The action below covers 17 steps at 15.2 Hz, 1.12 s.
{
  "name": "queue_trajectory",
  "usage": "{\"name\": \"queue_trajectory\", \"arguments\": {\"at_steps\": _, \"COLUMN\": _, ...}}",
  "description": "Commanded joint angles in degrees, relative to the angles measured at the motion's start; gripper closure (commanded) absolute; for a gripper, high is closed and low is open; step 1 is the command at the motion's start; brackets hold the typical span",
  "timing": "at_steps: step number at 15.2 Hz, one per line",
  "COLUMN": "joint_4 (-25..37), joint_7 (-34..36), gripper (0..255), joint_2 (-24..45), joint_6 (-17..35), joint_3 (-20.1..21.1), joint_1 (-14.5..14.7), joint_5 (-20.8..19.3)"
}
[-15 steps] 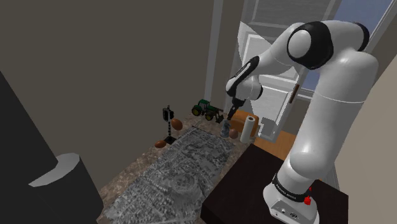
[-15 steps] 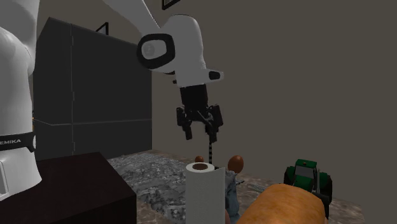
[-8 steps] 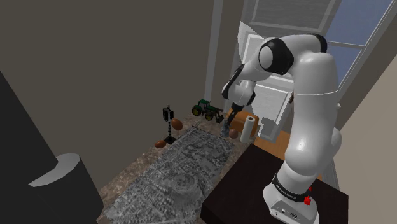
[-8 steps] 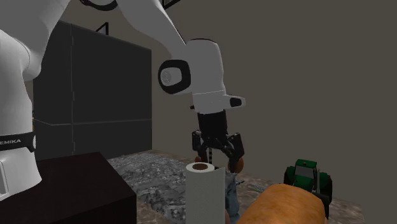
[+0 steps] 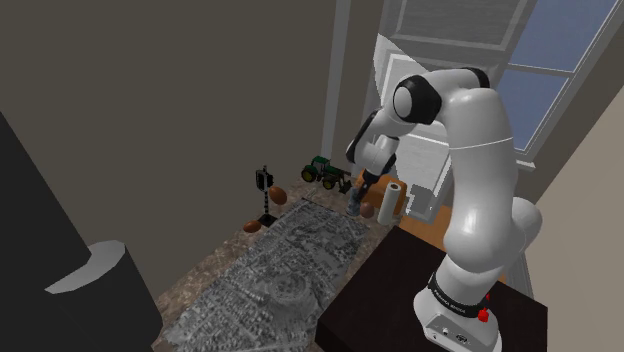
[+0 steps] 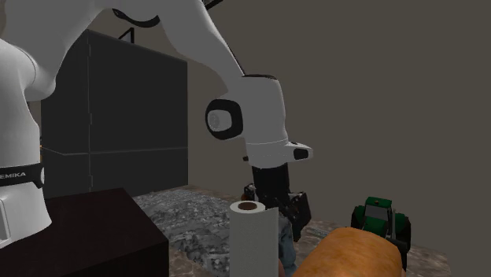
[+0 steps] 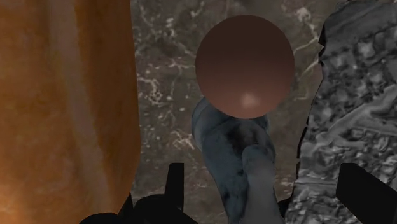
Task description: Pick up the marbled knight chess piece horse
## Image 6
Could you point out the dark maroon robot stand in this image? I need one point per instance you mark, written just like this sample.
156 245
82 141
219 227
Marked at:
88 238

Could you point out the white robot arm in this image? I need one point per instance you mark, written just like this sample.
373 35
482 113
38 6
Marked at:
253 115

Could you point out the white paper towel roll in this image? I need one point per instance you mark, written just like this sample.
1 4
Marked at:
253 241

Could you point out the green toy tractor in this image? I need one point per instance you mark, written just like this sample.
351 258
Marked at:
378 218

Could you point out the orange brown bread loaf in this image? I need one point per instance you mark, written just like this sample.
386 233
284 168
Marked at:
349 253

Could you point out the blue grey mottled object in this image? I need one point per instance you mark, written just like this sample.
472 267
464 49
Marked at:
286 245

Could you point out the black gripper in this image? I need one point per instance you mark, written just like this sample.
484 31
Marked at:
270 182

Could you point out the large dark cabinet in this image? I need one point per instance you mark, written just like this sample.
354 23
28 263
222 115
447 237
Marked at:
134 115

